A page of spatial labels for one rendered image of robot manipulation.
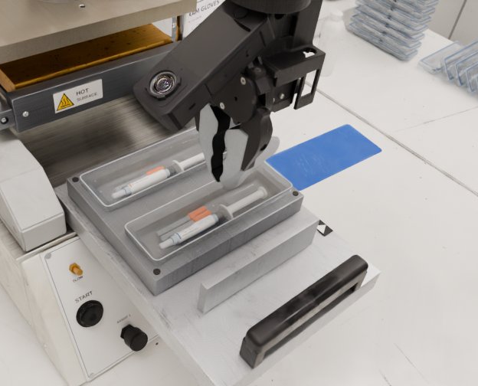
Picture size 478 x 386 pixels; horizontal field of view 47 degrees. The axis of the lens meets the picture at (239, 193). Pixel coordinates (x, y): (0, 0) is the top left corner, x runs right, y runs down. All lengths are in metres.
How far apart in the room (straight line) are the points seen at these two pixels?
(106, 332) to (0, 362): 0.14
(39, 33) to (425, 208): 0.71
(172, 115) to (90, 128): 0.38
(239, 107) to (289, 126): 0.66
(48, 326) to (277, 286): 0.27
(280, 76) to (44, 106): 0.29
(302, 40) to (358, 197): 0.56
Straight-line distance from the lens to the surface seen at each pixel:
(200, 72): 0.42
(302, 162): 1.04
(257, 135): 0.47
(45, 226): 0.62
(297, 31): 0.48
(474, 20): 3.13
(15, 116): 0.64
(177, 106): 0.41
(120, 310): 0.71
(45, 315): 0.67
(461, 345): 0.88
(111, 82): 0.68
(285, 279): 0.57
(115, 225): 0.56
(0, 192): 0.61
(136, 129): 0.78
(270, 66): 0.46
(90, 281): 0.68
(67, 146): 0.75
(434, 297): 0.91
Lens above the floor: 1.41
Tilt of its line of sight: 44 degrees down
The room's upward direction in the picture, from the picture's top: 10 degrees clockwise
